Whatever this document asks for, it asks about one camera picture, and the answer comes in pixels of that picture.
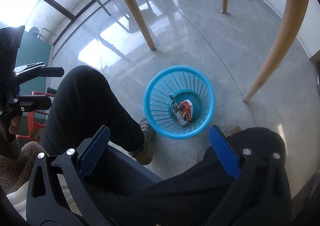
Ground blue plastic trash basket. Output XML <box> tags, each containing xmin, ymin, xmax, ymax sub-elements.
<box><xmin>143</xmin><ymin>65</ymin><xmax>215</xmax><ymax>140</ymax></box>

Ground person's left hand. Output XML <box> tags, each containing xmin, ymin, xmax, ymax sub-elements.
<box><xmin>9</xmin><ymin>116</ymin><xmax>22</xmax><ymax>134</ymax></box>

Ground red plastic stool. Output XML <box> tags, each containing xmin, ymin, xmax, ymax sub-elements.
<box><xmin>16</xmin><ymin>91</ymin><xmax>55</xmax><ymax>142</ymax></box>

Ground dark blue chair seat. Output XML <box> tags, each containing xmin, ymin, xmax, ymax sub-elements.
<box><xmin>105</xmin><ymin>144</ymin><xmax>163</xmax><ymax>189</ymax></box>

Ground person's left leg black trousers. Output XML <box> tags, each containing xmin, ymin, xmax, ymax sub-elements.
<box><xmin>40</xmin><ymin>65</ymin><xmax>144</xmax><ymax>156</ymax></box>

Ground person's leg black trousers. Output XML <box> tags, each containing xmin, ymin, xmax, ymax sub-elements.
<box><xmin>92</xmin><ymin>127</ymin><xmax>291</xmax><ymax>225</ymax></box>
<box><xmin>40</xmin><ymin>65</ymin><xmax>144</xmax><ymax>156</ymax></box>

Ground left beige shoe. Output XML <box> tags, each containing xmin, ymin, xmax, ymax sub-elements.
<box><xmin>129</xmin><ymin>118</ymin><xmax>156</xmax><ymax>166</ymax></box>

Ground person's right leg black trousers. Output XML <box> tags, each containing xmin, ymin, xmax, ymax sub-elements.
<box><xmin>92</xmin><ymin>127</ymin><xmax>291</xmax><ymax>225</ymax></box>

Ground red snack wrapper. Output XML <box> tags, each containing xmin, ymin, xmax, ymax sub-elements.
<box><xmin>169</xmin><ymin>95</ymin><xmax>194</xmax><ymax>128</ymax></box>

